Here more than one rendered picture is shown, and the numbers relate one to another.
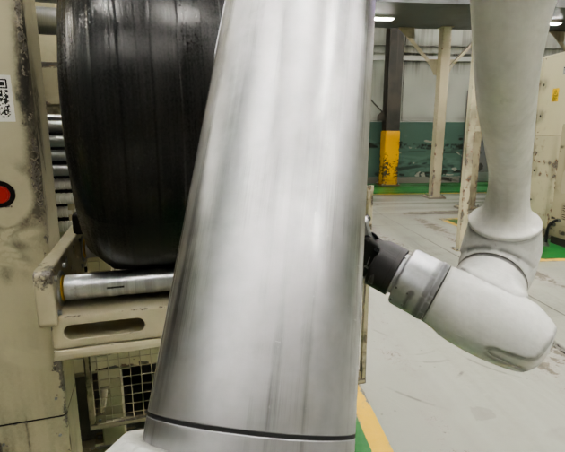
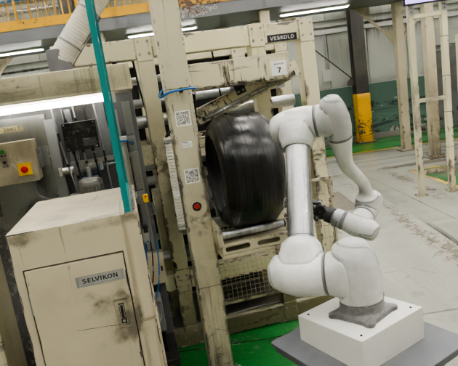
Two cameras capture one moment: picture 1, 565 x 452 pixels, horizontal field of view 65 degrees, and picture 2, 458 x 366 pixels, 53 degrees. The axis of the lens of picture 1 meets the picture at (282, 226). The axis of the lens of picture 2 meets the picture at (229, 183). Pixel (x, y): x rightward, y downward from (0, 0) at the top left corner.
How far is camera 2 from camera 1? 155 cm
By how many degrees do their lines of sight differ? 5
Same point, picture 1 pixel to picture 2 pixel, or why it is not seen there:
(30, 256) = (207, 226)
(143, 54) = (248, 162)
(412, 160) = (386, 115)
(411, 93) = (376, 57)
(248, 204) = (297, 208)
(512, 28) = (342, 160)
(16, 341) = (203, 257)
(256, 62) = (294, 189)
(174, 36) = (256, 155)
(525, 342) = (368, 231)
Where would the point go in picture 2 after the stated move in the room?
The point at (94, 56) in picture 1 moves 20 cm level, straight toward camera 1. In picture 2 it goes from (236, 165) to (251, 170)
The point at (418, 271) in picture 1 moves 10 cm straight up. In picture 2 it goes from (337, 215) to (335, 194)
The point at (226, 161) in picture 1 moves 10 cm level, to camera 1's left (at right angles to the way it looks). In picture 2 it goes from (293, 203) to (267, 206)
